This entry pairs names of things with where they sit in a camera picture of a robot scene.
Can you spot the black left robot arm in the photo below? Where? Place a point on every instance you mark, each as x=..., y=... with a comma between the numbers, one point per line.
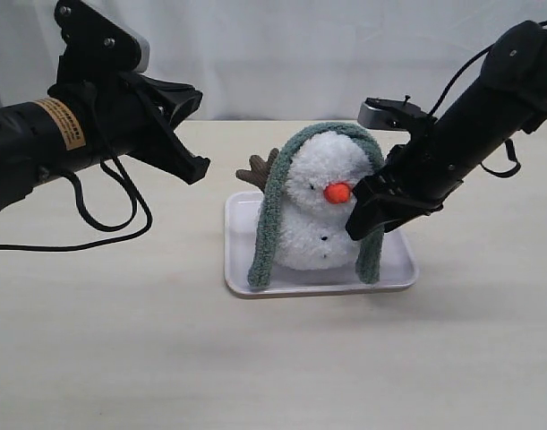
x=25, y=131

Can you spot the white rectangular tray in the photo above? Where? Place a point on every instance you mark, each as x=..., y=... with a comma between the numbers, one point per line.
x=398, y=267

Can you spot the white plush snowman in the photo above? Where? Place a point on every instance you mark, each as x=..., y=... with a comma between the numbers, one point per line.
x=322, y=210

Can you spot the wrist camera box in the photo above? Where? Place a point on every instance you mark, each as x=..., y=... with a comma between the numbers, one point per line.
x=92, y=38
x=394, y=115

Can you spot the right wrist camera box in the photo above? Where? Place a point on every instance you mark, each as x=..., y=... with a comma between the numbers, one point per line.
x=394, y=115

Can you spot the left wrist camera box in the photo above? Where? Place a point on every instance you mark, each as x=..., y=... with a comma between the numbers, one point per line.
x=92, y=38

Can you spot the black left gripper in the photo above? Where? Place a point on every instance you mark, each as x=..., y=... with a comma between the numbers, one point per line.
x=100, y=113

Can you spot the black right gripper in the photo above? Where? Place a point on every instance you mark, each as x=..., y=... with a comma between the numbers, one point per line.
x=417, y=178

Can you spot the green knitted scarf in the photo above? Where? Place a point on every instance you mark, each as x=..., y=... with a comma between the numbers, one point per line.
x=268, y=210

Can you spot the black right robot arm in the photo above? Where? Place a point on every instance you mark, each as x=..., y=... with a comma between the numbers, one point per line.
x=508, y=95

